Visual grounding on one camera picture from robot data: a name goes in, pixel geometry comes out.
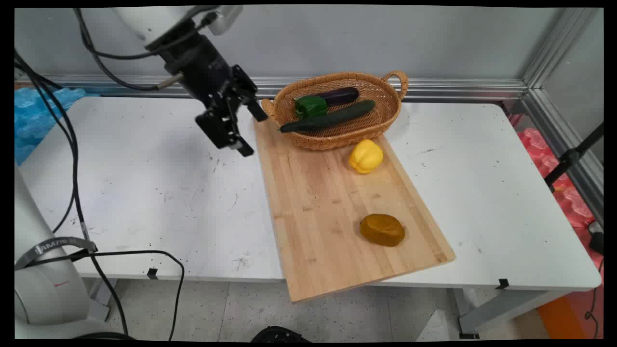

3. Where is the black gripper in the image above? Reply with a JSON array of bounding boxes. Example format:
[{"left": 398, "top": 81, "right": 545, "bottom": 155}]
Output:
[{"left": 161, "top": 35, "right": 269, "bottom": 158}]

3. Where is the brown potato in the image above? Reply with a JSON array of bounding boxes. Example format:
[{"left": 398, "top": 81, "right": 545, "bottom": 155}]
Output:
[{"left": 359, "top": 214, "right": 406, "bottom": 247}]

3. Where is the green bell pepper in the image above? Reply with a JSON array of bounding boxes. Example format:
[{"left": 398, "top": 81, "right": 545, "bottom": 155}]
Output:
[{"left": 294, "top": 95, "right": 328, "bottom": 120}]

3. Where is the dark green cucumber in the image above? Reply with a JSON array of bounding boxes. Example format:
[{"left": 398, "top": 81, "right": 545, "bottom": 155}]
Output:
[{"left": 279, "top": 100, "right": 376, "bottom": 133}]

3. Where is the woven wicker basket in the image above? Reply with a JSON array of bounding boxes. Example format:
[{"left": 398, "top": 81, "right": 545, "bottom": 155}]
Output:
[{"left": 261, "top": 70, "right": 409, "bottom": 151}]

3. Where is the purple eggplant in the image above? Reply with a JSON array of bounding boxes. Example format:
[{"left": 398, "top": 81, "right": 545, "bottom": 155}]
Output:
[{"left": 318, "top": 87, "right": 360, "bottom": 107}]

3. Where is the yellow bell pepper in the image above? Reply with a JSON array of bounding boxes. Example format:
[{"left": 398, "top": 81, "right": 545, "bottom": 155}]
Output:
[{"left": 349, "top": 139, "right": 384, "bottom": 174}]

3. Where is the wooden cutting board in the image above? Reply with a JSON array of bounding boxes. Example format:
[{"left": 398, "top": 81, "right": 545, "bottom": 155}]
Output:
[{"left": 253, "top": 113, "right": 456, "bottom": 303}]

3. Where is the blue bubble wrap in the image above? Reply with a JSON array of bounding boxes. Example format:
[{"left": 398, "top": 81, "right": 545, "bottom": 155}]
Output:
[{"left": 14, "top": 87, "right": 99, "bottom": 165}]

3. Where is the black round floor object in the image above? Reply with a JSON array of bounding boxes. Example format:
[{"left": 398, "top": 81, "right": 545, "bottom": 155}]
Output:
[{"left": 251, "top": 326, "right": 311, "bottom": 343}]

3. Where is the grey table leg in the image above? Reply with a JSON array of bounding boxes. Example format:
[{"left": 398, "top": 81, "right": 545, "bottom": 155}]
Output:
[
  {"left": 453, "top": 288, "right": 575, "bottom": 339},
  {"left": 87, "top": 278, "right": 119, "bottom": 322}
]

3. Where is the black tripod stand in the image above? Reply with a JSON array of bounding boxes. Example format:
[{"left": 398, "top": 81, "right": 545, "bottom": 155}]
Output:
[{"left": 544, "top": 123, "right": 604, "bottom": 193}]

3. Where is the red bubble wrap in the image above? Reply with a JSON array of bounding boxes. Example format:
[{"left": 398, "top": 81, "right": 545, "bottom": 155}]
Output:
[{"left": 510, "top": 113, "right": 604, "bottom": 270}]

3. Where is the small black device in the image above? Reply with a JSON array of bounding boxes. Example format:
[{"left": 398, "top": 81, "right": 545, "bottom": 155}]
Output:
[{"left": 589, "top": 221, "right": 604, "bottom": 255}]

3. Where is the orange floor mat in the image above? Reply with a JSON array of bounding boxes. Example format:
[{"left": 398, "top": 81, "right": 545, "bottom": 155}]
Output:
[{"left": 537, "top": 270, "right": 604, "bottom": 339}]

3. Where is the short black wrist cable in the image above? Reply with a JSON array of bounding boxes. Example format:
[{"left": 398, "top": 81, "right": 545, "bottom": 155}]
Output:
[{"left": 89, "top": 14, "right": 217, "bottom": 61}]

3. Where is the black looping floor cable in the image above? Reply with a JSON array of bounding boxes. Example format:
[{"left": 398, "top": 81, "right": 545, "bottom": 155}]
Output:
[{"left": 24, "top": 249, "right": 186, "bottom": 341}]

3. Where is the aluminium frame rail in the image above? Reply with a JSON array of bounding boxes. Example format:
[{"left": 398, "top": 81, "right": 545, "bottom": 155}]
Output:
[
  {"left": 522, "top": 88, "right": 604, "bottom": 228},
  {"left": 39, "top": 74, "right": 529, "bottom": 103}
]

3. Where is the black cable with white label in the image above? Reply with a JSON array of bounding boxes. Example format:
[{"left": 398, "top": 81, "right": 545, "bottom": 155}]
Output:
[{"left": 14, "top": 60, "right": 128, "bottom": 336}]

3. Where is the grey velcro strap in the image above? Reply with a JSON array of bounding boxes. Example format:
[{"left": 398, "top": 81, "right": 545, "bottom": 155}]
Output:
[{"left": 14, "top": 236, "right": 98, "bottom": 271}]

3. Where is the aluminium frame post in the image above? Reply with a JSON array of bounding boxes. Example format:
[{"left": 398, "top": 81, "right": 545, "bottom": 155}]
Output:
[{"left": 522, "top": 7, "right": 588, "bottom": 91}]

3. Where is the thin black floor cable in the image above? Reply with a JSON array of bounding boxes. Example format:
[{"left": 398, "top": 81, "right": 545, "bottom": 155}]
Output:
[{"left": 584, "top": 260, "right": 604, "bottom": 338}]

